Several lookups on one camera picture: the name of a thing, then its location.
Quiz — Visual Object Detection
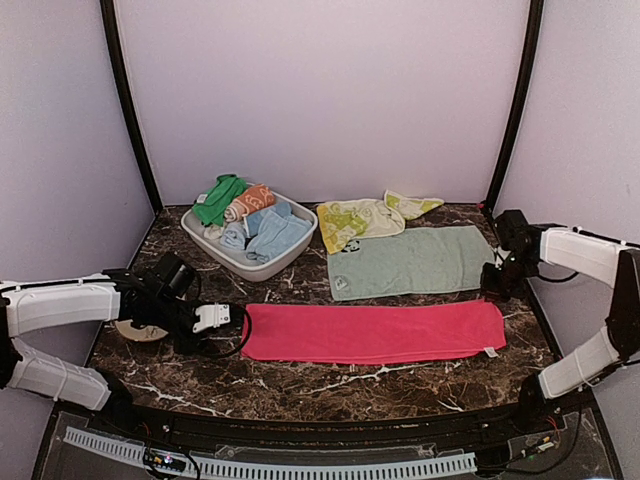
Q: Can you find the grey plastic basin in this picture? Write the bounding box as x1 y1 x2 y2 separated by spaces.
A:
181 192 318 282

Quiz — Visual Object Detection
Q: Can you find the black left camera cable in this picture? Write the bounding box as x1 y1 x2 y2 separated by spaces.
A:
194 304 253 357

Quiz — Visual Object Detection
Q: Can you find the round painted ceramic plate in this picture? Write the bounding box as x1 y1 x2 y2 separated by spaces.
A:
114 320 168 343

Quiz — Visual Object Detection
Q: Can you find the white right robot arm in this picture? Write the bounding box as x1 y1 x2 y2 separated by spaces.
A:
481 210 639 434

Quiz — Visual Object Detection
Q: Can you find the small blue rolled towel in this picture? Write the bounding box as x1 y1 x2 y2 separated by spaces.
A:
219 222 250 261

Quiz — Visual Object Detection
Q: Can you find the pink microfibre towel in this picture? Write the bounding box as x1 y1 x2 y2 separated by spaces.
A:
241 300 507 365

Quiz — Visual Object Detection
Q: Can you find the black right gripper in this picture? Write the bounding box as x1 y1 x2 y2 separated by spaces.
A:
480 253 538 303

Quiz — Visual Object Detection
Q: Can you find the orange rolled towel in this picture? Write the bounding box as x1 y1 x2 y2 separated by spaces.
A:
223 184 276 223

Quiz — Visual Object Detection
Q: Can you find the black right corner post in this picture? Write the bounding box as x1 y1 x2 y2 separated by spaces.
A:
482 0 545 216

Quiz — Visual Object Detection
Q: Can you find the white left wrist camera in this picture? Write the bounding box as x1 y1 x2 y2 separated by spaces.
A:
192 303 231 334

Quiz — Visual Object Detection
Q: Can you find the light blue rolled towel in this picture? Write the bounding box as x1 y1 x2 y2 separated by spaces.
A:
244 202 312 264

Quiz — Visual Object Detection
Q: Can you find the black front table rail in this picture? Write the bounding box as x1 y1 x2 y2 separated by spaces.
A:
54 387 596 451

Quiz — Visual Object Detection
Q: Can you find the black left corner post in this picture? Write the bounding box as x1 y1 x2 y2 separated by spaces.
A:
99 0 164 216

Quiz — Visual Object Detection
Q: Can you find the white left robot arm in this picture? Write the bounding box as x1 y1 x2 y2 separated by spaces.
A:
1 253 227 436

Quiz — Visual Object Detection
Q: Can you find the mint green panda towel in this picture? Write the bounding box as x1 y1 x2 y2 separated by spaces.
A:
327 225 494 301

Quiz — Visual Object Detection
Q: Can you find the grey slotted cable duct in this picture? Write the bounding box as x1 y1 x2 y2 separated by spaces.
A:
63 427 478 479

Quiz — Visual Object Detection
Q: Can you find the yellow green patterned towel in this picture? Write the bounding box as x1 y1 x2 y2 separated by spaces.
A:
316 190 445 255

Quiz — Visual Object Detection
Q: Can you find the black corner post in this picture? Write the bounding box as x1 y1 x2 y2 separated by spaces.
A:
99 0 164 216
482 0 545 216

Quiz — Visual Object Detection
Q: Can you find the green rolled towel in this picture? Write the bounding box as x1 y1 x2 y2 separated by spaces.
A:
192 174 248 227

